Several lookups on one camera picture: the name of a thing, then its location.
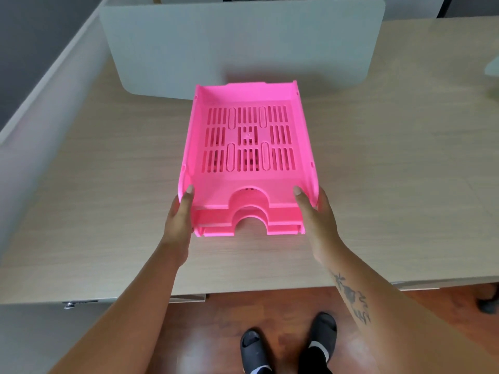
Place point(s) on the person's right hand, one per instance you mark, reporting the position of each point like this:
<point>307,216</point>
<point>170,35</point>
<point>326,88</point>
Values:
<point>321,229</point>

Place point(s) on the person's left hand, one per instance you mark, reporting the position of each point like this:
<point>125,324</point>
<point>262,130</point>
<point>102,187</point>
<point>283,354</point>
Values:
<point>177,229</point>

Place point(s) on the person's left thumb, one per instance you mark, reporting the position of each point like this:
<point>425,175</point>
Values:
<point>187,200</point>

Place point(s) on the person's right thumb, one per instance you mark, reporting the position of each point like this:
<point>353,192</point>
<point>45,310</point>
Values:
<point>303,200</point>

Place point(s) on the pink plastic letter tray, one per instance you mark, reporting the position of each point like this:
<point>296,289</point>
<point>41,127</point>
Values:
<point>214,230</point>
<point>210,214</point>
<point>247,140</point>

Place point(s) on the person's right forearm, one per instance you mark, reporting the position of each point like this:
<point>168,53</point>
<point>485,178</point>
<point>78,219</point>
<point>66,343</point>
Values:
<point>382,315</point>

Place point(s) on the person's left forearm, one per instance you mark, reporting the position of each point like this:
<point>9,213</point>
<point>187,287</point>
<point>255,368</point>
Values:
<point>128,315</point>

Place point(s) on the person's right black slipper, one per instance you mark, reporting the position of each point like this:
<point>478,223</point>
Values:
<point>322,333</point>

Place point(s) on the person's black slipper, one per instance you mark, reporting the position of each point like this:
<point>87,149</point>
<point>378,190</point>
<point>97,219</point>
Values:
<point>322,333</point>
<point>253,350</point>

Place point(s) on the silver cabinet lock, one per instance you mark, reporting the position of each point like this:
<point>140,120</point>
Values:
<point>69,305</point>

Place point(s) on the person's left black slipper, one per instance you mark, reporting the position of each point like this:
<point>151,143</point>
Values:
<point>253,350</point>

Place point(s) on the grey desk divider panel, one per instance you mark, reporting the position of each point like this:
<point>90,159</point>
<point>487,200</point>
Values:
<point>241,42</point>

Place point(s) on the white side desk partition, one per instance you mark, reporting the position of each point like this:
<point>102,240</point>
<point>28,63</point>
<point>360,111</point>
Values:
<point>43,97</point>

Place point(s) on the grey drawer cabinet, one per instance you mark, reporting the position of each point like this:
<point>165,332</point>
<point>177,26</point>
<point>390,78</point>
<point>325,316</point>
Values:
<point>58,338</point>

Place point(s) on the pale blue desk divider panel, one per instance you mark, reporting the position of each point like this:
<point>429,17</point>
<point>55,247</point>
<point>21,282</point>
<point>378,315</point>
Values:
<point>492,66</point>

